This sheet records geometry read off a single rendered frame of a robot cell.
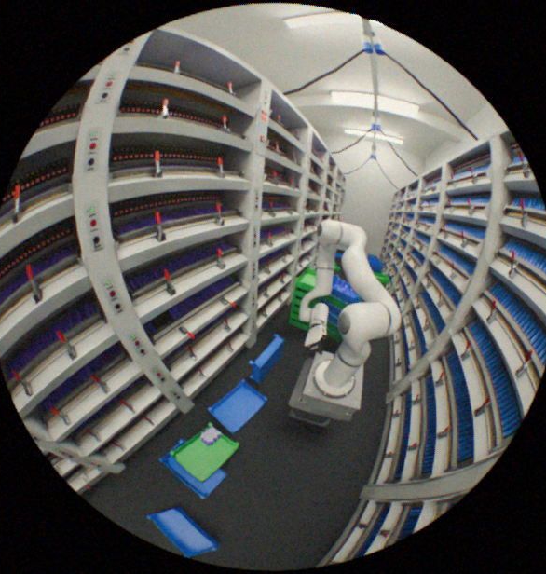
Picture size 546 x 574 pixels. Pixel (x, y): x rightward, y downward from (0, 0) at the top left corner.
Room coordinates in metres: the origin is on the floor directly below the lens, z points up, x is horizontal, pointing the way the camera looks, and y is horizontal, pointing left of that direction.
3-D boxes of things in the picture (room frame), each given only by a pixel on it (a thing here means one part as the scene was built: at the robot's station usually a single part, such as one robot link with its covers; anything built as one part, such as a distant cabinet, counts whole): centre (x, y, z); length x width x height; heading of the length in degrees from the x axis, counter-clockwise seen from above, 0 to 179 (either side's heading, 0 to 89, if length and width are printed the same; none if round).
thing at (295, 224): (1.53, -0.11, 0.89); 0.20 x 0.09 x 1.78; 63
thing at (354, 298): (1.11, -0.59, 0.44); 0.30 x 0.20 x 0.08; 44
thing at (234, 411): (0.32, 0.14, 0.04); 0.30 x 0.20 x 0.08; 145
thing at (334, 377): (0.37, -0.32, 0.48); 0.19 x 0.19 x 0.18
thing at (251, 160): (0.91, 0.21, 0.89); 0.20 x 0.09 x 1.78; 63
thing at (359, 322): (0.36, -0.30, 0.69); 0.19 x 0.12 x 0.24; 99
